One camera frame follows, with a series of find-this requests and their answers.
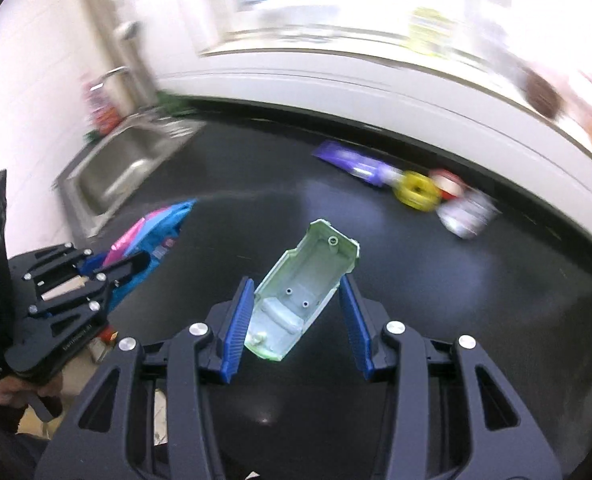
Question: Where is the yellow tape roll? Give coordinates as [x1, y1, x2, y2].
[394, 171, 441, 212]

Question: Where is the silver pill blister pack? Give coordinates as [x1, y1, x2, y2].
[436, 190, 500, 240]

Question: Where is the stainless steel sink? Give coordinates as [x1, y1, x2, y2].
[57, 112, 206, 240]

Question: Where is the red bottle by sink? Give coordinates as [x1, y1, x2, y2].
[86, 84, 122, 136]

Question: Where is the chrome faucet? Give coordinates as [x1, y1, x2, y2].
[89, 65, 133, 92]

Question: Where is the mint green plastic shell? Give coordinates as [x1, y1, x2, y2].
[245, 219, 360, 362]

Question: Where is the jar with red beans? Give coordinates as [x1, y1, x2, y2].
[520, 68, 562, 120]

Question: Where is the dish soap bottle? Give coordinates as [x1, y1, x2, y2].
[407, 0, 453, 58]

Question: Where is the green cloth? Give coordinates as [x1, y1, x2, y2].
[156, 91, 196, 117]

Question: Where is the blue and pink snack packet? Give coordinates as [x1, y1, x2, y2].
[81, 200, 196, 312]

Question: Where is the operator left hand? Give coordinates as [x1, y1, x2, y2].
[0, 373, 64, 408]

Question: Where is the purple tube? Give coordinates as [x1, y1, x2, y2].
[313, 141, 402, 188]

